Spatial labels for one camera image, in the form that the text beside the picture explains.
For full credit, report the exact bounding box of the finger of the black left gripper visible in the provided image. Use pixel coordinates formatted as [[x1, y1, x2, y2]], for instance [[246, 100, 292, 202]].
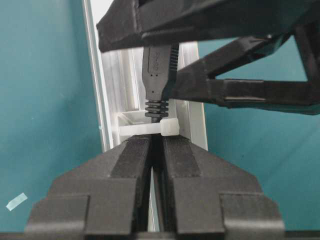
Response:
[[96, 0, 320, 53], [170, 22, 320, 115]]

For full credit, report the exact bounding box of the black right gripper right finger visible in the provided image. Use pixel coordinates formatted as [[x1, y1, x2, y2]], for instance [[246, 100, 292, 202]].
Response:
[[162, 135, 285, 240]]

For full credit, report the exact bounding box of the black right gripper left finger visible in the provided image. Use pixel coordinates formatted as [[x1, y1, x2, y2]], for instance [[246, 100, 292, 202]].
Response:
[[24, 135, 152, 240]]

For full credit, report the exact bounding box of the black USB cable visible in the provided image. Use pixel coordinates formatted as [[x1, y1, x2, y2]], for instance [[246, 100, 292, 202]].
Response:
[[141, 44, 181, 123]]

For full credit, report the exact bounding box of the small tape scrap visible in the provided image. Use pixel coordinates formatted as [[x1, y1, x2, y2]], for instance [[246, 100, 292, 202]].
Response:
[[6, 192, 28, 212]]

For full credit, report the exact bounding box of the aluminium extrusion rail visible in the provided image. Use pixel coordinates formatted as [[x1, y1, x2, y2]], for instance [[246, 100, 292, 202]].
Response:
[[82, 0, 208, 233]]

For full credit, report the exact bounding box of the white zip tie ring near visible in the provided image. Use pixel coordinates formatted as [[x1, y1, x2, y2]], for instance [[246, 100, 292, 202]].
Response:
[[116, 111, 181, 137]]

